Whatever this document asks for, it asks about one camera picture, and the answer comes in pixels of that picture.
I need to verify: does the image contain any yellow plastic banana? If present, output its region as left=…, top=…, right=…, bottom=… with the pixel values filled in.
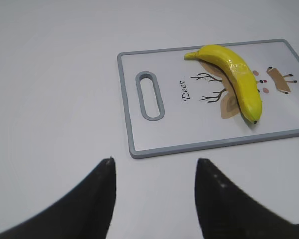
left=184, top=45, right=262, bottom=124

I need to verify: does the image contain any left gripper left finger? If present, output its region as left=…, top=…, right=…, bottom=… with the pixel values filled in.
left=0, top=157, right=116, bottom=239

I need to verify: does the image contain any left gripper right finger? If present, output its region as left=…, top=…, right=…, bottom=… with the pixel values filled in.
left=194, top=158, right=299, bottom=239

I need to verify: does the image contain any white grey-rimmed cutting board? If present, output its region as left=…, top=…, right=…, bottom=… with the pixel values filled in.
left=117, top=39, right=299, bottom=159

